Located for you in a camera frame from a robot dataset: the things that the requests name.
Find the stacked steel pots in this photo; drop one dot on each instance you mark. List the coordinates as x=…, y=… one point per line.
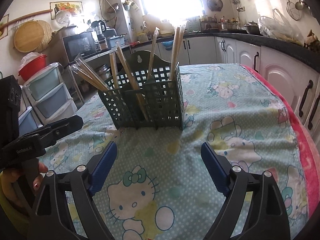
x=104, y=72

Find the pink towel blanket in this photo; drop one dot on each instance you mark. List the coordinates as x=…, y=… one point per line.
x=308, y=153

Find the dark green utensil basket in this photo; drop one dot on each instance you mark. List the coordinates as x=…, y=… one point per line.
x=157, y=103

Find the plastic bag of food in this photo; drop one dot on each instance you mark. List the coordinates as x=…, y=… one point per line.
x=278, y=27

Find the black blender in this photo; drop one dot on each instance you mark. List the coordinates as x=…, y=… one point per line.
x=102, y=40

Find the black microwave oven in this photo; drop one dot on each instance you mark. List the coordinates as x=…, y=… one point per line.
x=67, y=48

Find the framed fruit picture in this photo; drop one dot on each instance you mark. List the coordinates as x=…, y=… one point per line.
x=74, y=7

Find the plastic drawer tower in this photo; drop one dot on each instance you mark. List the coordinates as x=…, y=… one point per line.
x=49, y=96

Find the red plastic basin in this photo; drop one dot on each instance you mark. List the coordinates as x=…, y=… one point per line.
x=31, y=68

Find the cartoon cat tablecloth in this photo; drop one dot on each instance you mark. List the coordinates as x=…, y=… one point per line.
x=159, y=187

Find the round wall fan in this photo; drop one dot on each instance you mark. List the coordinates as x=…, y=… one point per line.
x=215, y=5

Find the round bamboo tray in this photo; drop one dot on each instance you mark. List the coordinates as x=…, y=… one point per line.
x=33, y=36

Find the steel pot on counter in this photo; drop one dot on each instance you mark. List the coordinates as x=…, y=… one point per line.
x=252, y=28

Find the hanging metal ladle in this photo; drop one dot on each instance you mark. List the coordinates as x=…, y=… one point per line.
x=299, y=5

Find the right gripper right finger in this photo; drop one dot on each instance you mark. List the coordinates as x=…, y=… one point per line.
x=267, y=216

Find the yellow green sleeve forearm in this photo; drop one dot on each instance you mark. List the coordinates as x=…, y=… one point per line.
x=11, y=204

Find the bamboo chopsticks pair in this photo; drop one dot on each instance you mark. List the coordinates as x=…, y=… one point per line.
x=178, y=37
x=114, y=69
x=132, y=80
x=82, y=69
x=152, y=52

